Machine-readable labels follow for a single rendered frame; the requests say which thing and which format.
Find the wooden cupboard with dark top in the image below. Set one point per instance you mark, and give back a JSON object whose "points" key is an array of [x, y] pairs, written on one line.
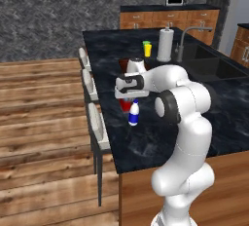
{"points": [[241, 46]]}

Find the white paper towel roll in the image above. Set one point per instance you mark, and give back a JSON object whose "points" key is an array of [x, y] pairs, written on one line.
{"points": [[165, 45]]}

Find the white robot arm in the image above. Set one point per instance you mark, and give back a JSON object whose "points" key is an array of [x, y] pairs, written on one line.
{"points": [[191, 129]]}

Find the black sink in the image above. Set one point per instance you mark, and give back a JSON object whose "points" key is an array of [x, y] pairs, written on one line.
{"points": [[214, 62]]}

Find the white cushioned stool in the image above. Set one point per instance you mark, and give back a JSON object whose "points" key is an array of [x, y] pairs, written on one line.
{"points": [[99, 129], [84, 58], [89, 85]]}

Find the grey sink tap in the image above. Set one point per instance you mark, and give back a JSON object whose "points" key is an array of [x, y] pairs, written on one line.
{"points": [[183, 38]]}

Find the dark red container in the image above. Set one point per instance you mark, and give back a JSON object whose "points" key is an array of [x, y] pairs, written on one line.
{"points": [[123, 65]]}

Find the red cup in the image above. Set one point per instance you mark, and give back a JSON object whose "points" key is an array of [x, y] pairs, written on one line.
{"points": [[124, 105]]}

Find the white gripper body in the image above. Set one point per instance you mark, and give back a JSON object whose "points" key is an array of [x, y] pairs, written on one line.
{"points": [[131, 93]]}

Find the wooden base cupboards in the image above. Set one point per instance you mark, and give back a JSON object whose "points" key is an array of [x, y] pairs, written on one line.
{"points": [[152, 18]]}

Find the green cup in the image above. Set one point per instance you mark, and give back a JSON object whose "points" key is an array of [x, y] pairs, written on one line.
{"points": [[146, 42]]}

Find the white bottle with blue label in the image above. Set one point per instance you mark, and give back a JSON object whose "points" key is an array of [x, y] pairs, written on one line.
{"points": [[134, 114]]}

